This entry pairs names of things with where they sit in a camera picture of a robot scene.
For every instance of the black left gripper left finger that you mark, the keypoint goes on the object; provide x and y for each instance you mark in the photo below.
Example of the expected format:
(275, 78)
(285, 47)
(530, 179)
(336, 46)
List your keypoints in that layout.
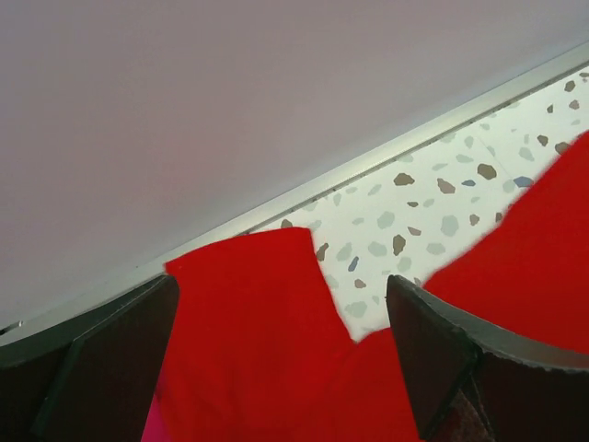
(92, 377)

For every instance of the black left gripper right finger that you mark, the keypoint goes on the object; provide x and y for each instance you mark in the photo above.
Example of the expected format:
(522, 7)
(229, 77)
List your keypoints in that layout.
(470, 380)

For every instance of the red t-shirt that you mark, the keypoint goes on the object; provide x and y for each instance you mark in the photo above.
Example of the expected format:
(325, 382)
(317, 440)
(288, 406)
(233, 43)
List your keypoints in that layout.
(258, 351)

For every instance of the folded pink t-shirt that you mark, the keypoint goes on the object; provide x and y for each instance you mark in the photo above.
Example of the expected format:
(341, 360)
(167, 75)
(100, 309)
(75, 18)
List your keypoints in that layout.
(154, 429)

